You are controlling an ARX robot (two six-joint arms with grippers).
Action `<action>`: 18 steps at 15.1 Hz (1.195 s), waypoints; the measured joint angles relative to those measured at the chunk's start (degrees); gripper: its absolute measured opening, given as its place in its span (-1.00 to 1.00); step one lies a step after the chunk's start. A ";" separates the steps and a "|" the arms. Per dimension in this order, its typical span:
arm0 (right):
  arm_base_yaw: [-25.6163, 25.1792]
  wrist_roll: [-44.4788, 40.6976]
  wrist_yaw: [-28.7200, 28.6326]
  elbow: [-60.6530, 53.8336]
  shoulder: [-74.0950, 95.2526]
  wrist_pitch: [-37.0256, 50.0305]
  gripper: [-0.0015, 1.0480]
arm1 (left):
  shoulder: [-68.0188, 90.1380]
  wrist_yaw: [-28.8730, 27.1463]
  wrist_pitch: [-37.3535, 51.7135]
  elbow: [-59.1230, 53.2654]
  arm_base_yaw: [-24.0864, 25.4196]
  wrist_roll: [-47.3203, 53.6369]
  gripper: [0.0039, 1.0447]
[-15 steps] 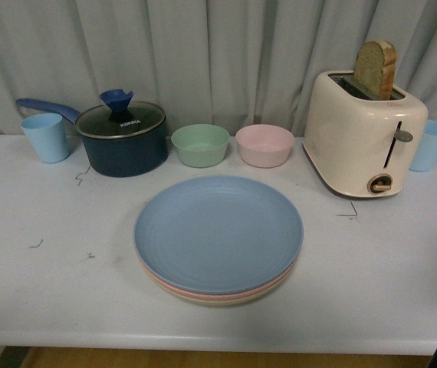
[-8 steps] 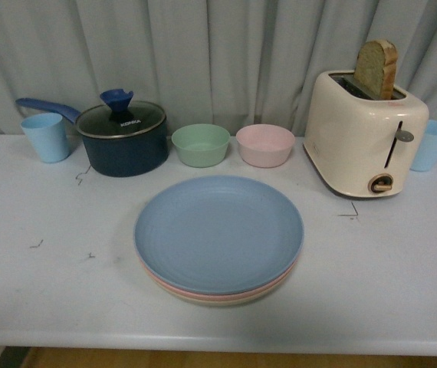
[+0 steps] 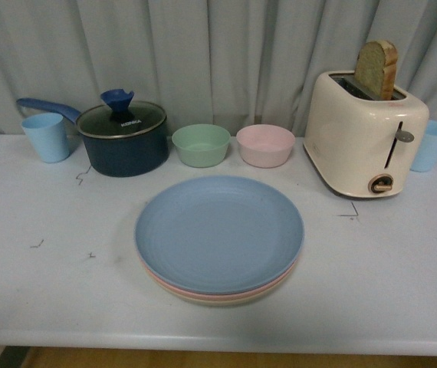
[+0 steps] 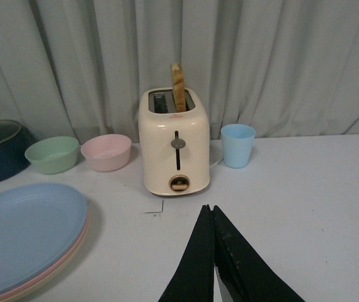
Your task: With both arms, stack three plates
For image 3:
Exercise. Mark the cream toaster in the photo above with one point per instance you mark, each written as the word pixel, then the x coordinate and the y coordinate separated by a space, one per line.
pixel 362 147

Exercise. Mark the bread slice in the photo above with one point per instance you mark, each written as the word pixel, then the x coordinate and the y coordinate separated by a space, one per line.
pixel 376 68

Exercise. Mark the green bowl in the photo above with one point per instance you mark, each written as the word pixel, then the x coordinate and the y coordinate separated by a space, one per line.
pixel 201 145

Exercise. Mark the glass pot lid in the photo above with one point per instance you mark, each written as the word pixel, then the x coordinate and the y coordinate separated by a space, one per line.
pixel 120 117

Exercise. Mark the dark blue saucepan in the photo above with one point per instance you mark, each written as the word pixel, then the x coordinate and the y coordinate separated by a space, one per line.
pixel 122 157

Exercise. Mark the blue plate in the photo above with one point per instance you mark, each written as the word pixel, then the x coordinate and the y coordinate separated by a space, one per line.
pixel 219 214

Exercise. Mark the light blue cup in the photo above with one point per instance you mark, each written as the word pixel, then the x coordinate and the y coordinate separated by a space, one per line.
pixel 426 156
pixel 46 133

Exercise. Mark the pink plate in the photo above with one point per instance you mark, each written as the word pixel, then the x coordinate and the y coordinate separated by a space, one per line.
pixel 219 274

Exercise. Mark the light blue cup left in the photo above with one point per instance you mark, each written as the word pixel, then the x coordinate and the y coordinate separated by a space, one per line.
pixel 46 133

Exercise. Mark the cream plate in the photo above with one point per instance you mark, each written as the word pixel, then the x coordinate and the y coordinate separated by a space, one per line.
pixel 221 300

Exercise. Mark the grey curtain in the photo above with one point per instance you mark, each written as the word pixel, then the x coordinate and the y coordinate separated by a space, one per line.
pixel 231 63

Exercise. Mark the pink bowl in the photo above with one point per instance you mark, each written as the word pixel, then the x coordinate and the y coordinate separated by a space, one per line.
pixel 264 145

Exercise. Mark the light blue cup right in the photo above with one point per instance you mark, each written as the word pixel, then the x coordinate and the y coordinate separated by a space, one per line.
pixel 426 156

